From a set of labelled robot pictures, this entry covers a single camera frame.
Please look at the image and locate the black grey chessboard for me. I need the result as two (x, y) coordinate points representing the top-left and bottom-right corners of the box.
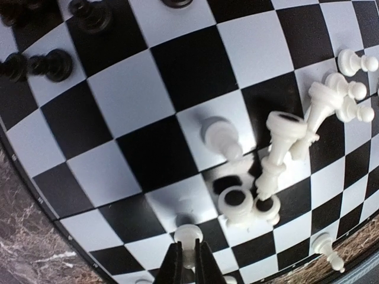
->
(1, 1), (378, 283)

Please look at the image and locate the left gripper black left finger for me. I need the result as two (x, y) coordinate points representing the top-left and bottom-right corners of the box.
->
(153, 241), (183, 284)

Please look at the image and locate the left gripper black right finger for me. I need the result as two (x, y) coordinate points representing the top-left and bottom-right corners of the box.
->
(195, 239), (227, 284)

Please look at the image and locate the white pawn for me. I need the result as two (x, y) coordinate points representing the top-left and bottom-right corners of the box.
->
(174, 224), (203, 269)

